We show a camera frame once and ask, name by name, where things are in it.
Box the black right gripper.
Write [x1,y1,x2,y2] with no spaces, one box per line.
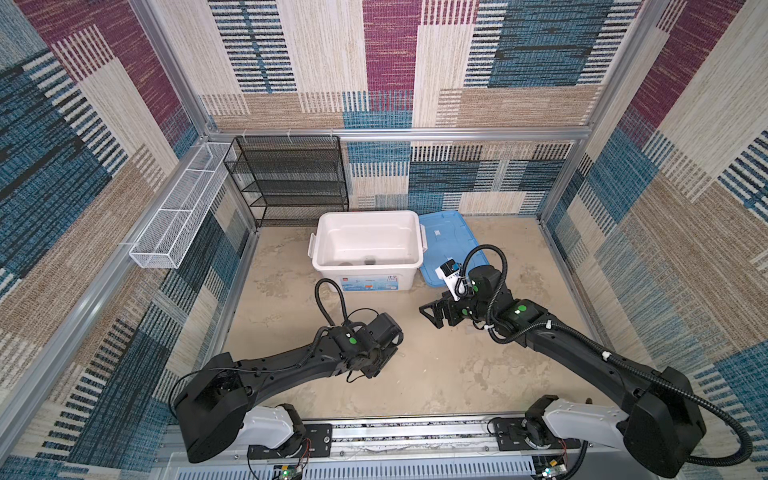
[419,286,494,330]

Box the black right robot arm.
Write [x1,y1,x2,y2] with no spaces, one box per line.
[419,258,754,478]

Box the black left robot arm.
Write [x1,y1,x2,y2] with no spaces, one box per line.
[168,309,404,464]

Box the blue plastic bin lid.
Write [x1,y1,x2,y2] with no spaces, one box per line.
[419,211,479,288]

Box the white plastic storage bin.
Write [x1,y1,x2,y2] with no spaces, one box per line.
[307,210,427,292]

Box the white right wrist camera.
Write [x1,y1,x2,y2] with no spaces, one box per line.
[435,259,467,301]

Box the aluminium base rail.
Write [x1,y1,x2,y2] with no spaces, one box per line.
[149,413,653,479]

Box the black wire shelf rack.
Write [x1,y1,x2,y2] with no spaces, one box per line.
[224,135,349,227]

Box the white wire mesh basket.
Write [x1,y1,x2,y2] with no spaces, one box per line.
[130,142,230,269]

